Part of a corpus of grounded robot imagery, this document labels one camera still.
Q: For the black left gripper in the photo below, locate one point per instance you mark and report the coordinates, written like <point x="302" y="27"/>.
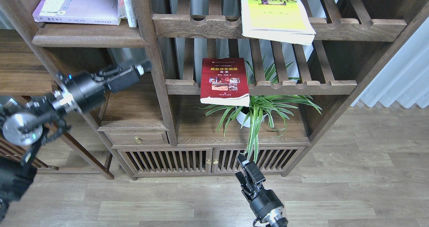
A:
<point x="84" y="93"/>

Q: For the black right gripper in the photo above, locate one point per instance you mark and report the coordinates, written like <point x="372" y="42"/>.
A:
<point x="251" y="180"/>

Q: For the white lavender book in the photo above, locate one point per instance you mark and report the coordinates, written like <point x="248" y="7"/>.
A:
<point x="98" y="12"/>

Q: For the red book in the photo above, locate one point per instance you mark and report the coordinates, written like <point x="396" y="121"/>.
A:
<point x="224" y="82"/>

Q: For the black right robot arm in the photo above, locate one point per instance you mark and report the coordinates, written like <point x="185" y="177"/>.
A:
<point x="273" y="218"/>

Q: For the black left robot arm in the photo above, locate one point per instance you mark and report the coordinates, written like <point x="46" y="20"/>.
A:
<point x="41" y="121"/>

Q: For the white plant pot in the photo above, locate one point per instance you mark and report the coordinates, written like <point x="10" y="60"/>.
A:
<point x="242" y="115"/>

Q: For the white upright book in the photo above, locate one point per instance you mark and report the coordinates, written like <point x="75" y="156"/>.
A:
<point x="125" y="10"/>

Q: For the brass drawer knob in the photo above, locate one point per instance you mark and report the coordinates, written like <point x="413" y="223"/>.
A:
<point x="137" y="140"/>

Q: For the green spider plant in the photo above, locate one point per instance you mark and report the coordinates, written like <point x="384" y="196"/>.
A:
<point x="277" y="108"/>

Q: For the dark wooden bookshelf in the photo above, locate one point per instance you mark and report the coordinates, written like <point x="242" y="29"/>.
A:
<point x="354" y="40"/>

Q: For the yellow green book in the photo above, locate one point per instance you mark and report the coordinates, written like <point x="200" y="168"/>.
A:
<point x="276" y="20"/>

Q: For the white curtain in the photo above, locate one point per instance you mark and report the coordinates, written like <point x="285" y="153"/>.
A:
<point x="405" y="78"/>

